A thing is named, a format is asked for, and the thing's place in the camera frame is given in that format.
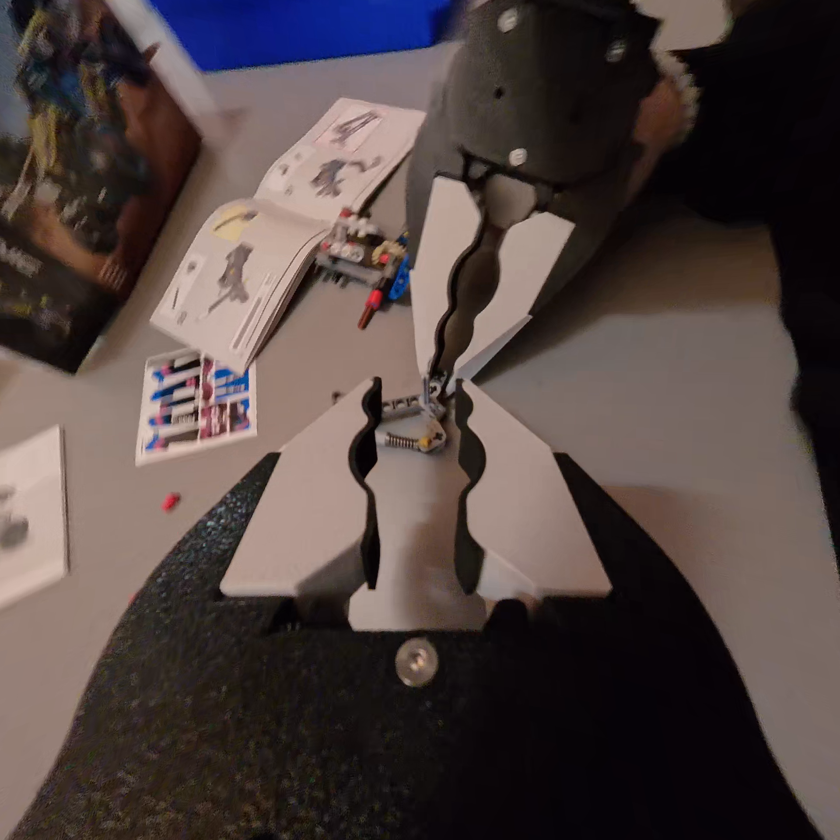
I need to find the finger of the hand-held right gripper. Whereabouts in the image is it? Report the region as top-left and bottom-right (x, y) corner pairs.
(409, 176), (488, 376)
(455, 222), (576, 383)

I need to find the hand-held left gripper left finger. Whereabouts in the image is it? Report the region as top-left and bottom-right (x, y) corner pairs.
(220, 378), (383, 630)

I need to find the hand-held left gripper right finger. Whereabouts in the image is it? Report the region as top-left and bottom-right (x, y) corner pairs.
(455, 378), (613, 630)

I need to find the grey lego suspension assembly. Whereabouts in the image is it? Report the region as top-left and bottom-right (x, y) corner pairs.
(377, 371), (454, 455)

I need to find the grey lego chassis assembly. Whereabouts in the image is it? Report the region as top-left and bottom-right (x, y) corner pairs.
(314, 209), (414, 329)

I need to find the lego sticker sheet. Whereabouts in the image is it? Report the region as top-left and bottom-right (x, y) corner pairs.
(134, 349), (258, 467)

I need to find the open lego instruction booklet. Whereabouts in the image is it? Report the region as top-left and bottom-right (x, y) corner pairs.
(150, 98), (427, 374)

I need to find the small closed lego booklet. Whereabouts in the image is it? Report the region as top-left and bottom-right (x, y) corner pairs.
(0, 425), (70, 608)

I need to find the dark printed lego box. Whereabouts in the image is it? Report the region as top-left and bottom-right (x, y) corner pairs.
(0, 0), (217, 375)

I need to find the person's right hand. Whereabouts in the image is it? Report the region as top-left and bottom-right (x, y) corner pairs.
(633, 52), (700, 198)

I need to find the blue plastic parts bin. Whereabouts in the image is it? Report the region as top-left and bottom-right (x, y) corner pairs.
(147, 0), (460, 72)

